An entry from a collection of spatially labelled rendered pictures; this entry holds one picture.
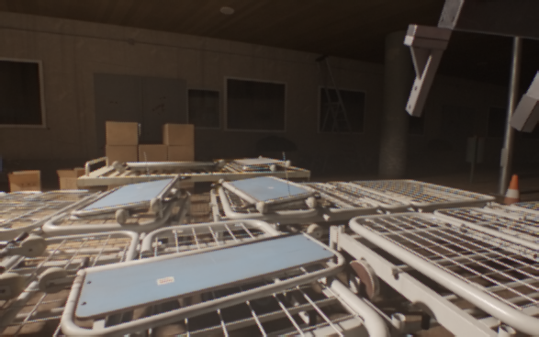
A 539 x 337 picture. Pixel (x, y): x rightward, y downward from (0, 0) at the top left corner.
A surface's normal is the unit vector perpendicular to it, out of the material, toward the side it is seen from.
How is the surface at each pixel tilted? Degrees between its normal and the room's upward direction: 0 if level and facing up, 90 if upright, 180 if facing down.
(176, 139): 90
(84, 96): 90
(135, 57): 90
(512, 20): 113
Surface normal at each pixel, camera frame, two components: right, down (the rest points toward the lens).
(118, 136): 0.50, 0.11
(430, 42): -0.20, 0.49
